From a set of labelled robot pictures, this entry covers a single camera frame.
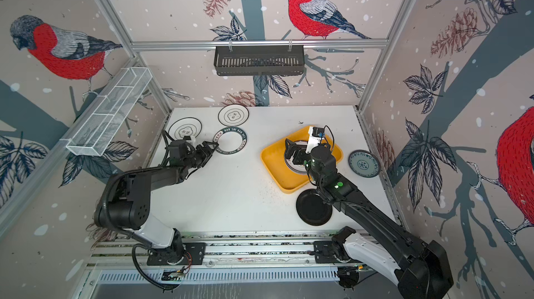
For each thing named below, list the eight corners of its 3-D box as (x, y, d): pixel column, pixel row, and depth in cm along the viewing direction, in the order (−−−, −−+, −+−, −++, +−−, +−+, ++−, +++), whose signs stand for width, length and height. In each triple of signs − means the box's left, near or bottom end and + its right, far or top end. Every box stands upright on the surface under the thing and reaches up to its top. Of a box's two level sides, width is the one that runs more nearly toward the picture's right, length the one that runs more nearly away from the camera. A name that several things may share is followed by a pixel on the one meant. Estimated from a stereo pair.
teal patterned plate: (353, 177, 96) (354, 175, 94) (346, 152, 105) (347, 149, 103) (381, 177, 96) (383, 175, 94) (372, 152, 105) (374, 149, 103)
